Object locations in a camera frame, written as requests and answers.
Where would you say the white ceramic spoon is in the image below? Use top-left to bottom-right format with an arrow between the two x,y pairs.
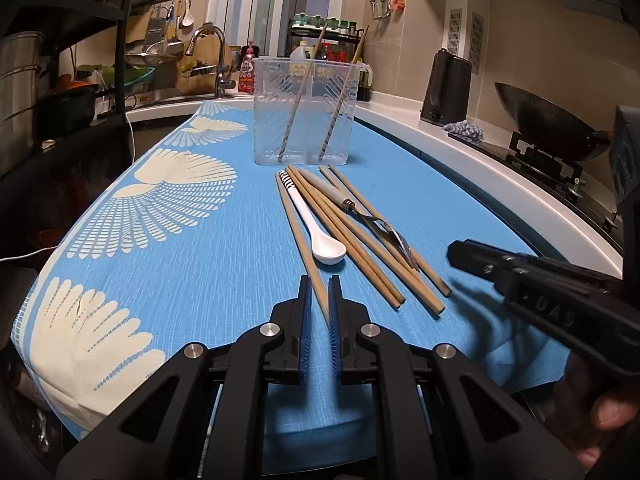
278,170 -> 347,265

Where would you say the metal kitchen faucet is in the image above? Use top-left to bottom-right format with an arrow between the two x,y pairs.
186,24 -> 237,100

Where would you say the metal grater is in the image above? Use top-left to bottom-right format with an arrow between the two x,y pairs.
145,7 -> 168,45

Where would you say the red soap pouch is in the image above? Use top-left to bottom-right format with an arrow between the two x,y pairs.
238,42 -> 259,94

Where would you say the green plastic basin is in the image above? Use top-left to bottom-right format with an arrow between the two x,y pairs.
117,66 -> 157,90

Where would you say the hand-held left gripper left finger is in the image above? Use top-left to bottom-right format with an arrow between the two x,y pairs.
56,275 -> 313,480

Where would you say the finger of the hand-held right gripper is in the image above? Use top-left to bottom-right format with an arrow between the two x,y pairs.
446,239 -> 508,285

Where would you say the grey knitted dish cloth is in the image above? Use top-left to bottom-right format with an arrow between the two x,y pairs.
442,121 -> 485,145

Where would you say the large steel pot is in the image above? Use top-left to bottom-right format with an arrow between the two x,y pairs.
0,31 -> 47,133

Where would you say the black wok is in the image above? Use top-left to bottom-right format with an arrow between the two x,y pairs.
494,81 -> 615,163

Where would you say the black metal shelf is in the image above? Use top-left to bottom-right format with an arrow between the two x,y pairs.
0,0 -> 194,181

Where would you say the black electric kettle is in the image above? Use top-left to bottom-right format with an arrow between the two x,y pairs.
420,49 -> 473,127

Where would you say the row of green lidded jars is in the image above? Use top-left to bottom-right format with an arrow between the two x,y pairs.
292,12 -> 359,31

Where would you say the clear plastic utensil container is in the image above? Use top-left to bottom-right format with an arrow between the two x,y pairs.
251,56 -> 360,167

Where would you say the black cooking pot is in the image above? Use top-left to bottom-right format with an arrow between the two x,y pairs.
37,84 -> 100,128

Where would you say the black gas stove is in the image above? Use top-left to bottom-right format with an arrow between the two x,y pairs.
480,130 -> 626,243

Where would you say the brown printed bag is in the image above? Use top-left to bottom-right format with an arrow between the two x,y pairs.
177,35 -> 234,94

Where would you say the white cable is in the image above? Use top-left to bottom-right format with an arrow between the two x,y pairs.
0,67 -> 138,263

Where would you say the black spice rack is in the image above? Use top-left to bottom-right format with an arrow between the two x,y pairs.
286,12 -> 374,103

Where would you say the grey handled metal fork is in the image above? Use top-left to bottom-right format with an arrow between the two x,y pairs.
299,169 -> 420,271

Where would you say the white wall vent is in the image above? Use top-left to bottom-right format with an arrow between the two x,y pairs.
469,11 -> 485,73
447,8 -> 463,57

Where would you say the person's right hand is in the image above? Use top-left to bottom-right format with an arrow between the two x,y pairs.
552,355 -> 640,471

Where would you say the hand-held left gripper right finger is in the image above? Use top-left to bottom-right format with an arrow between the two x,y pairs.
328,275 -> 587,480

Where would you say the blue cloth with white print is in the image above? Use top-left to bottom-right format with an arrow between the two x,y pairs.
11,100 -> 576,461

